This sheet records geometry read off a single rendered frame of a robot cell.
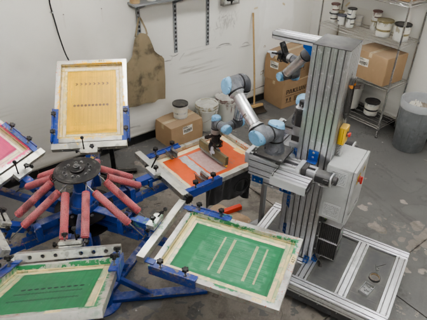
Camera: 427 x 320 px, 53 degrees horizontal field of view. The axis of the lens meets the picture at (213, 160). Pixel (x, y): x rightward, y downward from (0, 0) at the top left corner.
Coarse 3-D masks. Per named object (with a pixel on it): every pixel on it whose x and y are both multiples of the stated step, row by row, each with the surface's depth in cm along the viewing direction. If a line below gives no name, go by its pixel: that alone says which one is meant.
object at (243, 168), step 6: (198, 138) 374; (204, 138) 374; (210, 138) 379; (228, 138) 380; (234, 138) 374; (186, 144) 365; (192, 144) 368; (240, 144) 369; (246, 144) 367; (180, 150) 363; (162, 156) 353; (156, 162) 342; (162, 168) 335; (240, 168) 337; (246, 168) 339; (168, 174) 329; (222, 174) 330; (228, 174) 330; (234, 174) 333; (222, 180) 328; (186, 186) 317
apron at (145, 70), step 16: (144, 48) 492; (128, 64) 489; (144, 64) 503; (160, 64) 516; (128, 80) 498; (144, 80) 513; (160, 80) 526; (128, 96) 509; (144, 96) 523; (160, 96) 537
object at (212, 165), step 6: (234, 150) 365; (234, 156) 358; (240, 156) 358; (210, 162) 350; (216, 162) 350; (240, 162) 351; (246, 162) 351; (204, 168) 343; (210, 168) 343; (216, 168) 343; (222, 168) 343; (228, 168) 343; (180, 174) 336; (186, 174) 336; (192, 174) 336; (216, 174) 336; (186, 180) 329; (192, 180) 329; (192, 186) 323
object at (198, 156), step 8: (224, 144) 373; (192, 152) 362; (200, 152) 362; (224, 152) 362; (168, 160) 352; (176, 160) 352; (192, 160) 352; (200, 160) 352; (208, 160) 352; (176, 168) 342; (184, 168) 342
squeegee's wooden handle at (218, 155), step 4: (200, 140) 360; (204, 140) 359; (200, 144) 362; (204, 144) 357; (208, 144) 354; (204, 148) 359; (208, 152) 355; (216, 152) 346; (220, 152) 344; (216, 156) 348; (220, 156) 342; (224, 156) 339; (220, 160) 344; (224, 160) 340; (224, 164) 342
